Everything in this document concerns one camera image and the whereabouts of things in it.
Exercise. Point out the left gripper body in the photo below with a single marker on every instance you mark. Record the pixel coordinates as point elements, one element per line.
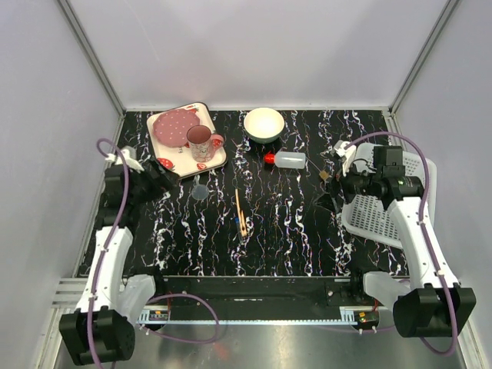
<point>147,186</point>

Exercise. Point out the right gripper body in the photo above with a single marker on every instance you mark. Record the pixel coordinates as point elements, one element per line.
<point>336,184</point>

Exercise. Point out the strawberry print tray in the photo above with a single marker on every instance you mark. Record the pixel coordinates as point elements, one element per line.
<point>179,160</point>

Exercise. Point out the clear plastic funnel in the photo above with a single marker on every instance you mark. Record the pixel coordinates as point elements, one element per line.
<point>199,191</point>

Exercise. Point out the white plastic basket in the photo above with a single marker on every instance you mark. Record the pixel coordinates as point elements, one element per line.
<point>365,215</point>

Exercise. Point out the blue cap test tube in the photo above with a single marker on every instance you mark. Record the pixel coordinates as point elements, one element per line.
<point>239,230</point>

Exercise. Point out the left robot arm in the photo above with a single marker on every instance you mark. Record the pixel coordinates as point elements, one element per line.
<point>101,329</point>

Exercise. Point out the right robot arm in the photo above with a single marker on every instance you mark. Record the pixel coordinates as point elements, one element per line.
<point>433,303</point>

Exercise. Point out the pink dotted plate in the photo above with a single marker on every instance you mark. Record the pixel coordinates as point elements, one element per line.
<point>171,127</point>

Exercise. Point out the pink patterned mug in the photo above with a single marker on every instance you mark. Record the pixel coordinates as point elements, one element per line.
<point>203,143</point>

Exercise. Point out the red cap wash bottle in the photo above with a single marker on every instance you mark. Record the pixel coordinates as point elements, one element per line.
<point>286,159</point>

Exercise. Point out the white green bowl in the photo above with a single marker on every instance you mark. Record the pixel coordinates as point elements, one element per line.
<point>264,125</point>

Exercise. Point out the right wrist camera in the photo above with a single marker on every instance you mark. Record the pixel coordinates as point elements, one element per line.
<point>345,153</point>

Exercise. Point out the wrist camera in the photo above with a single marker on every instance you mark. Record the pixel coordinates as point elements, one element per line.
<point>128,155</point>
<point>345,153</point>

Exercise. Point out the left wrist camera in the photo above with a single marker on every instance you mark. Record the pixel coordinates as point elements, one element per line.
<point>128,155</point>

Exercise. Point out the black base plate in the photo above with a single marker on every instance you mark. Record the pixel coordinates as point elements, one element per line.
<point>270,298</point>

